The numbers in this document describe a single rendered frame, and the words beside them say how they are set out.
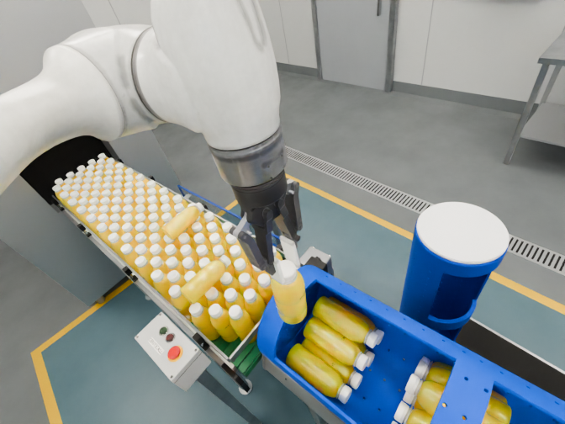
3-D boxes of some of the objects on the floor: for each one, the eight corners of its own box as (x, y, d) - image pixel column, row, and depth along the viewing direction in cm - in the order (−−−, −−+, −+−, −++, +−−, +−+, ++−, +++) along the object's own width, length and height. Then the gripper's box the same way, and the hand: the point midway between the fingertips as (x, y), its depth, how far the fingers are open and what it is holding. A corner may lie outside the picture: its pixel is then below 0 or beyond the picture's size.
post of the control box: (257, 430, 160) (178, 365, 91) (251, 424, 162) (171, 357, 93) (262, 423, 162) (188, 354, 93) (256, 417, 164) (181, 347, 95)
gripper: (228, 219, 33) (271, 317, 49) (314, 142, 41) (327, 249, 57) (188, 197, 37) (240, 294, 54) (274, 131, 45) (297, 234, 61)
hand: (282, 260), depth 53 cm, fingers closed on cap, 4 cm apart
